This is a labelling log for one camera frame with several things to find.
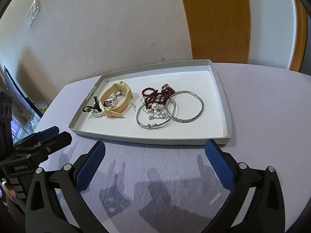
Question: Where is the dark red bead necklace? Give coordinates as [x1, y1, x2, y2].
[141, 84, 176, 105]

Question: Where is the thin silver bangle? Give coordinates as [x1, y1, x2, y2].
[165, 90, 204, 123]

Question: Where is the person's left hand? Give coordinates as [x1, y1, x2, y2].
[1, 179, 18, 204]

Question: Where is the dark monitor screen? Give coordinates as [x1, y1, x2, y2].
[4, 66, 43, 118]

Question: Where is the hinged silver bangle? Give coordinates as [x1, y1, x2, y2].
[135, 97, 176, 130]

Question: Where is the white shallow cardboard tray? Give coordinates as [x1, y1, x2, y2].
[69, 60, 232, 145]

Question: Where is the white pearl bracelet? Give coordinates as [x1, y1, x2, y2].
[91, 90, 122, 119]

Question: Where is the white wall switch plate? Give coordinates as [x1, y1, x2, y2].
[25, 0, 41, 28]

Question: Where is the orange wooden door frame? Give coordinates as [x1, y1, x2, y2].
[182, 0, 251, 64]

